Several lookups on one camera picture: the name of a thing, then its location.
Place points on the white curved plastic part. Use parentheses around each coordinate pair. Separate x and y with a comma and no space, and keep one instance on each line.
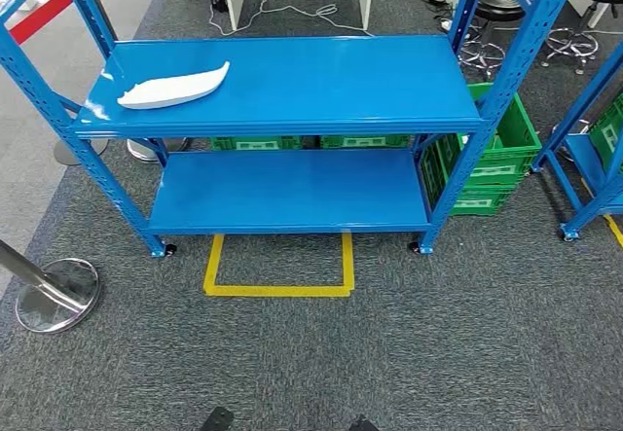
(170,89)

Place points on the blue metal shelf rack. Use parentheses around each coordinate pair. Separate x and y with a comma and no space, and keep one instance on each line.
(292,80)
(581,157)

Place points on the green plastic crate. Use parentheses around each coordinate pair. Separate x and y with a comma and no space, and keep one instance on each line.
(255,144)
(516,138)
(609,131)
(479,204)
(365,142)

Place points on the black power adapter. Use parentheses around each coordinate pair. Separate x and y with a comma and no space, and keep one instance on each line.
(220,3)

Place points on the black robot right foot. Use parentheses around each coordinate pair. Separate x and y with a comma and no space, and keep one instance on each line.
(362,425)

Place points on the black robot foot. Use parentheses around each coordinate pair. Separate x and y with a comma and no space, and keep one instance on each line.
(217,420)
(362,425)

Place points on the black robot left foot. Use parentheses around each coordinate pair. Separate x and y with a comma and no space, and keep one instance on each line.
(217,420)

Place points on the black pole with round base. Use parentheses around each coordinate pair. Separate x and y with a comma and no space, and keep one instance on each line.
(66,153)

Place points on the chrome stanchion with round base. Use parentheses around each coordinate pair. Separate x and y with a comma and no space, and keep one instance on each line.
(58,296)

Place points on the red barrier belt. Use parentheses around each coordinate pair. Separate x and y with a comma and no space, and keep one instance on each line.
(38,17)

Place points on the dark belt stanchion post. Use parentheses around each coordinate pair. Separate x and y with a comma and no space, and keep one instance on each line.
(138,149)

